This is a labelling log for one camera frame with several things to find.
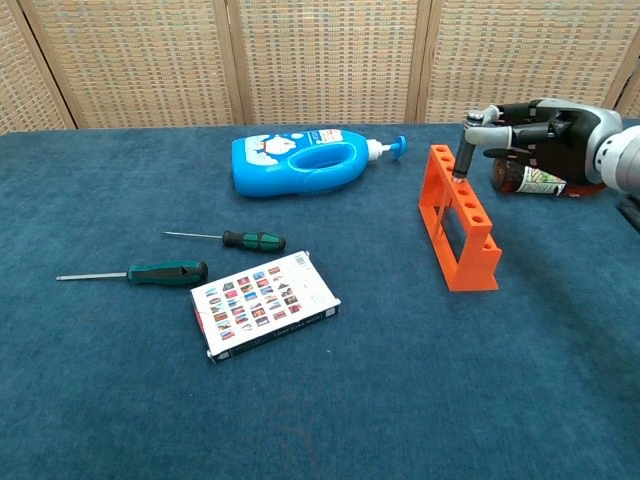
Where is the blue detergent pump bottle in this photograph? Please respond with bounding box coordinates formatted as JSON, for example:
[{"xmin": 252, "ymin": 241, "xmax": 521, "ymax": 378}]
[{"xmin": 230, "ymin": 128, "xmax": 409, "ymax": 198}]

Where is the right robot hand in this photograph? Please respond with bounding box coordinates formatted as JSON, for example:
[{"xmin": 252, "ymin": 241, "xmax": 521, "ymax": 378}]
[{"xmin": 464, "ymin": 98, "xmax": 625, "ymax": 187}]

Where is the woven wooden folding screen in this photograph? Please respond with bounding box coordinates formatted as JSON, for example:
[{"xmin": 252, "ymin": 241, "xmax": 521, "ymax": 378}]
[{"xmin": 0, "ymin": 0, "xmax": 640, "ymax": 135}]

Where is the white picture card box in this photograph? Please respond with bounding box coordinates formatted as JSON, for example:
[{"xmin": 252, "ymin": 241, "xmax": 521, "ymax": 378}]
[{"xmin": 189, "ymin": 250, "xmax": 342, "ymax": 365}]

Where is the brown glass bottle with label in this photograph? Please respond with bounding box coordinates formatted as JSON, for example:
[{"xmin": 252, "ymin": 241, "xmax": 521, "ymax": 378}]
[{"xmin": 490, "ymin": 157, "xmax": 606, "ymax": 200}]

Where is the orange perforated block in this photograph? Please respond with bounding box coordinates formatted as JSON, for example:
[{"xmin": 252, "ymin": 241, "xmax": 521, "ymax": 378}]
[{"xmin": 417, "ymin": 144, "xmax": 503, "ymax": 292}]

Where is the blue carpet table cover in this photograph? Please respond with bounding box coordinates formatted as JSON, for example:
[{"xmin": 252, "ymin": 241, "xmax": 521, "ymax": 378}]
[{"xmin": 0, "ymin": 118, "xmax": 640, "ymax": 480}]

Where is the silver black precision screwdriver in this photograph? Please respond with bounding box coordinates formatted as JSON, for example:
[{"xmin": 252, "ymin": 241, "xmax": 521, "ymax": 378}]
[{"xmin": 451, "ymin": 110, "xmax": 489, "ymax": 185}]

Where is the thin green black screwdriver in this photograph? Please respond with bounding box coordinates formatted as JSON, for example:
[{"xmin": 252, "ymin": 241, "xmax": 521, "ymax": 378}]
[{"xmin": 160, "ymin": 229, "xmax": 287, "ymax": 253}]

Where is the thick green black screwdriver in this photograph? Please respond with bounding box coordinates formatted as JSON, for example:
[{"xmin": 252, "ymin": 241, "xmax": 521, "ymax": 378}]
[{"xmin": 55, "ymin": 259, "xmax": 209, "ymax": 287}]

